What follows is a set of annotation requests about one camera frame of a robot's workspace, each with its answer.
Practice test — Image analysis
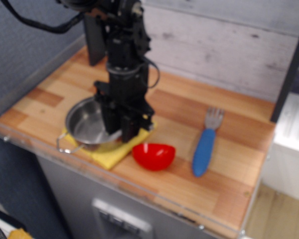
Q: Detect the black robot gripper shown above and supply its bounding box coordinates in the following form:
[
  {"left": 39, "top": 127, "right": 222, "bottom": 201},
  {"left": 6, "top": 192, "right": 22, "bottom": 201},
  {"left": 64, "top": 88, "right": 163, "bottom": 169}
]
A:
[{"left": 94, "top": 63, "right": 154, "bottom": 143}]

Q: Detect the stainless steel pot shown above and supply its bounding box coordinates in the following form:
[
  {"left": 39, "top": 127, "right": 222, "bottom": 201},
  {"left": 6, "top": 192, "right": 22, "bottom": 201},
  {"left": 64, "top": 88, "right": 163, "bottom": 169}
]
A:
[{"left": 56, "top": 97, "right": 122, "bottom": 154}]

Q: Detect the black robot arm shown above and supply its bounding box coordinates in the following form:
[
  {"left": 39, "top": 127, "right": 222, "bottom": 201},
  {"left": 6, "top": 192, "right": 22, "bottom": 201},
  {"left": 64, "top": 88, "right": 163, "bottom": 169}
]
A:
[{"left": 61, "top": 0, "right": 154, "bottom": 142}]

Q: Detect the yellow folded cloth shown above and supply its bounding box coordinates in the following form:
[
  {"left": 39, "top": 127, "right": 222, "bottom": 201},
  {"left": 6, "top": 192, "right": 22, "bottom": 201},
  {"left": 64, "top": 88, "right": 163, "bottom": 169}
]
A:
[{"left": 62, "top": 123, "right": 157, "bottom": 170}]

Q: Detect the red plastic bowl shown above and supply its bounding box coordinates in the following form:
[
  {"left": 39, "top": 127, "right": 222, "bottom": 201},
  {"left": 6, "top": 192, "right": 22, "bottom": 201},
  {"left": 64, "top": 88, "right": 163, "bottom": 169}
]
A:
[{"left": 132, "top": 143, "right": 176, "bottom": 171}]

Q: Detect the grey toy fridge cabinet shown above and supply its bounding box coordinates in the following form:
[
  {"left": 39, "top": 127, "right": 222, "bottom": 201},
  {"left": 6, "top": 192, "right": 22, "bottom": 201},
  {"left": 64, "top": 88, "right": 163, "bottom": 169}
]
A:
[{"left": 38, "top": 157, "right": 216, "bottom": 239}]

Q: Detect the clear acrylic table guard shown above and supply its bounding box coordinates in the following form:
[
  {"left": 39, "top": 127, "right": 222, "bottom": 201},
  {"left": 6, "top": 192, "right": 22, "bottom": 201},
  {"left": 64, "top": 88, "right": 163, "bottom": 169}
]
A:
[{"left": 0, "top": 46, "right": 275, "bottom": 239}]

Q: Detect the yellow object bottom left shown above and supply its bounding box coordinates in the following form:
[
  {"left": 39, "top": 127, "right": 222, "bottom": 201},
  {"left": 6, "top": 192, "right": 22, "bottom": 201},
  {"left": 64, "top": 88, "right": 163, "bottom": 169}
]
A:
[{"left": 8, "top": 228, "right": 32, "bottom": 239}]

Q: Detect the white toy sink unit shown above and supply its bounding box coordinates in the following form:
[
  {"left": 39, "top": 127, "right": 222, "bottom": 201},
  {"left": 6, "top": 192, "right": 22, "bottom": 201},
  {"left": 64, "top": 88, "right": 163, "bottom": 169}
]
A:
[{"left": 262, "top": 93, "right": 299, "bottom": 200}]

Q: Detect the blue handled metal fork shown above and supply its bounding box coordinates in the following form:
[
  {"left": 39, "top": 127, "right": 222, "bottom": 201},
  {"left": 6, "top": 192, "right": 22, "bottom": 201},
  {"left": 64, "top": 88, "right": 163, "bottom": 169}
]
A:
[{"left": 192, "top": 107, "right": 224, "bottom": 177}]

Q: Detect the black vertical post left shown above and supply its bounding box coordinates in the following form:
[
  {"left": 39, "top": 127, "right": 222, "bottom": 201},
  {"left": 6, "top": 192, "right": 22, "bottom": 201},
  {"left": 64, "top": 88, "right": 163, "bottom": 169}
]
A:
[{"left": 84, "top": 15, "right": 106, "bottom": 66}]

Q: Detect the black vertical post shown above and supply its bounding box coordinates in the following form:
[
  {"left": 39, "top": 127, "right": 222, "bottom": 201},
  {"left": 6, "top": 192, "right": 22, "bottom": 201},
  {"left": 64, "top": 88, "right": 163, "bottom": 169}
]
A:
[
  {"left": 270, "top": 40, "right": 299, "bottom": 123},
  {"left": 84, "top": 15, "right": 106, "bottom": 66}
]

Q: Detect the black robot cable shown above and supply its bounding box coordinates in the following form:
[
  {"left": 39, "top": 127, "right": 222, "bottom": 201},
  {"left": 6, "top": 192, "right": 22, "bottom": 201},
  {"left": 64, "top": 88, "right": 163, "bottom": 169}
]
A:
[{"left": 0, "top": 0, "right": 85, "bottom": 35}]

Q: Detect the black vertical post right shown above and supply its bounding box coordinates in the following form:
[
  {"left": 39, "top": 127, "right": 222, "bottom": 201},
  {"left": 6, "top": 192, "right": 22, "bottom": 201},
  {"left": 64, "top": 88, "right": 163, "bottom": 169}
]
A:
[{"left": 270, "top": 40, "right": 299, "bottom": 123}]

